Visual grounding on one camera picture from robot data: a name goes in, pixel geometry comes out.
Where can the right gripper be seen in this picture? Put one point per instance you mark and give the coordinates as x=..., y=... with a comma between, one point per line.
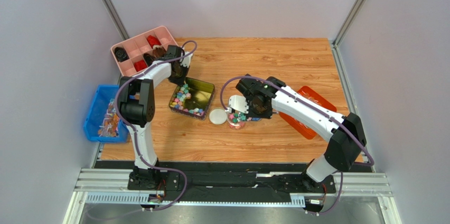
x=251, y=110

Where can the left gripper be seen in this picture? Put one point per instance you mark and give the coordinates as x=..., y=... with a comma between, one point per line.
x=181, y=81

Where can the clear plastic cup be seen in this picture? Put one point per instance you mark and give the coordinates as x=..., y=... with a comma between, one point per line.
x=236, y=119

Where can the square tin of star candies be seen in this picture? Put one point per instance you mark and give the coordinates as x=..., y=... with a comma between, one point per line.
x=193, y=98

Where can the white round lid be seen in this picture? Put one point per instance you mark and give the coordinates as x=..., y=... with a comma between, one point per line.
x=218, y=116

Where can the orange tray of candies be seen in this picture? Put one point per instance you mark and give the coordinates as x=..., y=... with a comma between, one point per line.
x=315, y=117

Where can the blue plastic bin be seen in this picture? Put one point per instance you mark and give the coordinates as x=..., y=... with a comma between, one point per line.
x=102, y=124

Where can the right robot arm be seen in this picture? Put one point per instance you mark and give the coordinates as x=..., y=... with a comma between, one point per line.
x=344, y=134

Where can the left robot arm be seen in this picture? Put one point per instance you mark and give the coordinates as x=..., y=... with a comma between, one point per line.
x=135, y=106

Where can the pink compartment tray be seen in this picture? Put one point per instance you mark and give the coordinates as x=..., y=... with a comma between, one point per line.
x=136, y=46

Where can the black chocolate in tray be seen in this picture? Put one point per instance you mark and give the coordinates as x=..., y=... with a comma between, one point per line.
x=120, y=54

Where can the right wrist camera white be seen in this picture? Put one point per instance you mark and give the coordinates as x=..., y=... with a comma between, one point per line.
x=238, y=103

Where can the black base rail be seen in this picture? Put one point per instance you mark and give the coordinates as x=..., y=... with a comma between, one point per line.
x=226, y=184

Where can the left aluminium frame post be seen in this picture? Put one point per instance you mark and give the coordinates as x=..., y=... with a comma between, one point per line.
x=113, y=13

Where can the aluminium frame post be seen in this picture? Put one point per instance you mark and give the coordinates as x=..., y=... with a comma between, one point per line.
x=355, y=9
x=113, y=13

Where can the right aluminium frame post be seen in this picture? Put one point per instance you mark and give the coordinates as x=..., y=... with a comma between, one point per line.
x=355, y=9

